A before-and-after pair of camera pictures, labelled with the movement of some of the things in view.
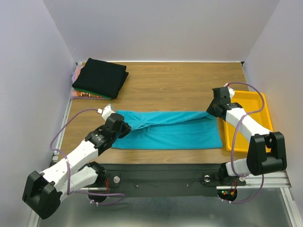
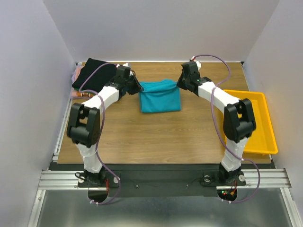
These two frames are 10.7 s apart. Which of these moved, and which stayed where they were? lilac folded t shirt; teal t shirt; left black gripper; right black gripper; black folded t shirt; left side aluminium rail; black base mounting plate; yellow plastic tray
Moved: right black gripper; teal t shirt; left black gripper
Stayed: black base mounting plate; yellow plastic tray; lilac folded t shirt; left side aluminium rail; black folded t shirt
